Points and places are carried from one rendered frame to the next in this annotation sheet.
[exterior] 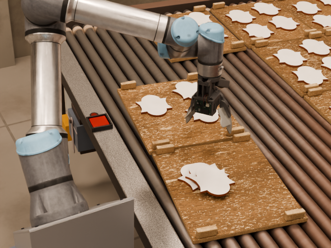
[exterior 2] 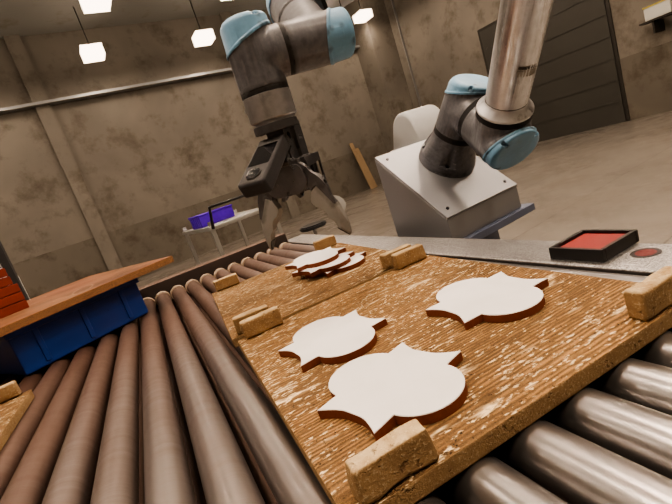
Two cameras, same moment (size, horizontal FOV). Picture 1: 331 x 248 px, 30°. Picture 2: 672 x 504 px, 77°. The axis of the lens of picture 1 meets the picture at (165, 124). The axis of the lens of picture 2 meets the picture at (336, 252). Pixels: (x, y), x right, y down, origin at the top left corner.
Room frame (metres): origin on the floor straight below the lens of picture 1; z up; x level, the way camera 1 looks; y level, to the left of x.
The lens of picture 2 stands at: (2.31, -0.10, 1.13)
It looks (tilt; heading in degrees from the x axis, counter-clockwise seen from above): 11 degrees down; 180
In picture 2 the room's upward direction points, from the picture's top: 19 degrees counter-clockwise
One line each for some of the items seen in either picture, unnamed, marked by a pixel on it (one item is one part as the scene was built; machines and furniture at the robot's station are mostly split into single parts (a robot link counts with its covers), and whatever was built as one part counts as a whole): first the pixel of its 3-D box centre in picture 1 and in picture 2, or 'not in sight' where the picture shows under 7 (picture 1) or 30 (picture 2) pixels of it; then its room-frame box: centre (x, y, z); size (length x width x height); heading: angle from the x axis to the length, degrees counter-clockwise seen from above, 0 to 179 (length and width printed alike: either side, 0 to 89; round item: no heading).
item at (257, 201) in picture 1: (225, 185); (301, 280); (1.45, -0.19, 0.93); 0.41 x 0.35 x 0.02; 18
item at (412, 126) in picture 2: not in sight; (426, 160); (-4.02, 1.56, 0.76); 0.77 x 0.72 x 1.51; 29
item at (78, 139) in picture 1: (83, 129); not in sight; (1.95, 0.32, 0.77); 0.14 x 0.11 x 0.18; 23
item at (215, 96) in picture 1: (207, 92); (289, 159); (1.61, -0.13, 1.16); 0.09 x 0.08 x 0.12; 156
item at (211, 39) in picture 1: (210, 43); (255, 56); (1.62, -0.12, 1.32); 0.09 x 0.08 x 0.11; 99
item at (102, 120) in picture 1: (99, 122); (592, 245); (1.77, 0.23, 0.92); 0.06 x 0.06 x 0.01; 23
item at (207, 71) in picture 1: (210, 67); (269, 110); (1.62, -0.13, 1.24); 0.08 x 0.08 x 0.05
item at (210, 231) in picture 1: (206, 232); (324, 243); (1.23, -0.12, 0.95); 0.06 x 0.02 x 0.03; 108
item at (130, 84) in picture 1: (128, 85); (656, 292); (1.99, 0.15, 0.95); 0.06 x 0.02 x 0.03; 110
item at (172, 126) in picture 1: (178, 112); (409, 328); (1.85, -0.05, 0.93); 0.41 x 0.35 x 0.02; 20
